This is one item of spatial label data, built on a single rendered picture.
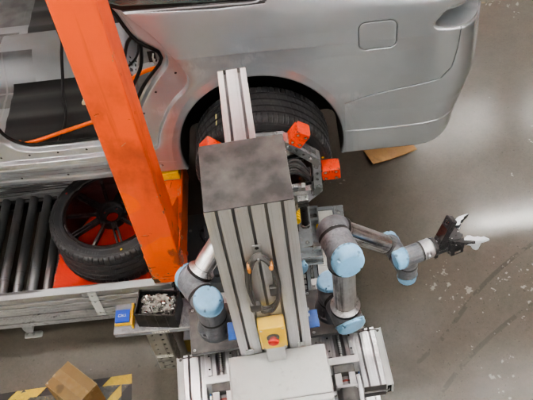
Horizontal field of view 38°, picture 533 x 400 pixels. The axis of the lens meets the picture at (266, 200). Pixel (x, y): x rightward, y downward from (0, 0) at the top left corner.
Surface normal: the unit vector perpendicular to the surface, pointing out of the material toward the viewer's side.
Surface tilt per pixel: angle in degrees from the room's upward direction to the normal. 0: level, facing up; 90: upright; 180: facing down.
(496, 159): 0
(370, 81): 90
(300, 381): 0
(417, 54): 90
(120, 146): 90
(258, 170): 0
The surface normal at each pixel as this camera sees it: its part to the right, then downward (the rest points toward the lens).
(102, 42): 0.05, 0.77
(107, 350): -0.11, -0.63
